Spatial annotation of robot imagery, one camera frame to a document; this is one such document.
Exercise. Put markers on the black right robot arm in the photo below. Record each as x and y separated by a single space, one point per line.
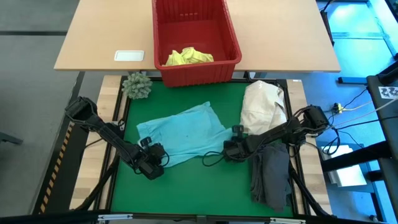
286 130

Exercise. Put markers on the black desk foot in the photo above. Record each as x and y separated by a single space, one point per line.
351 80

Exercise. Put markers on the black crossbar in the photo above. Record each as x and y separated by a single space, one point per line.
46 217

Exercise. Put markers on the wooden table board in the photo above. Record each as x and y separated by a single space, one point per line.
315 174
85 186

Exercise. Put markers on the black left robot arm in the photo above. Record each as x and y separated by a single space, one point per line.
105 132

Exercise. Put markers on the pale green artificial plant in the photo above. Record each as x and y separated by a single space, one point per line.
136 86

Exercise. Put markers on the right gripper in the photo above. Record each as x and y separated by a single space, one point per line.
237 150

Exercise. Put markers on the yellow black hazard strip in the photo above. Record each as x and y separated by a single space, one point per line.
56 168

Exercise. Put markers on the white rectangular card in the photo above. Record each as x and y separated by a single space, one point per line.
129 55

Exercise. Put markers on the light wooden desk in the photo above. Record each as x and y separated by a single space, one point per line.
280 37

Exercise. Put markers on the pale blue white garment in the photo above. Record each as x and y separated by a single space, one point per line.
186 133

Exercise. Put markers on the cream folded garment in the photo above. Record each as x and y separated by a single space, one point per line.
262 105

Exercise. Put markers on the silver metal bracket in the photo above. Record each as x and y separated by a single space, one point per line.
115 216
287 221

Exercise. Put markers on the dark chair leg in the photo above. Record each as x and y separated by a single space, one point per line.
11 139

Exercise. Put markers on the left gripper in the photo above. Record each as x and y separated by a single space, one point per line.
150 160

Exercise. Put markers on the black desk leg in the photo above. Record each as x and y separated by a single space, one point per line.
326 21

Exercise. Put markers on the red plastic laundry bin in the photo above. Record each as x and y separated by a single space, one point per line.
199 77

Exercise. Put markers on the white fiducial marker card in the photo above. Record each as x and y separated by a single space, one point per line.
388 92

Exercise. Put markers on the dark grey garment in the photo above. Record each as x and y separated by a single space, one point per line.
273 177

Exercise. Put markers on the black side table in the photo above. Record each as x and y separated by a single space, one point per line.
373 90

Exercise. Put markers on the white box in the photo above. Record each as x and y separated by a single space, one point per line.
348 177

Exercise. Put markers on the black table frame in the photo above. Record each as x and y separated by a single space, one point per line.
107 202

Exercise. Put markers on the yellow garment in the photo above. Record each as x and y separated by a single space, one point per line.
189 57

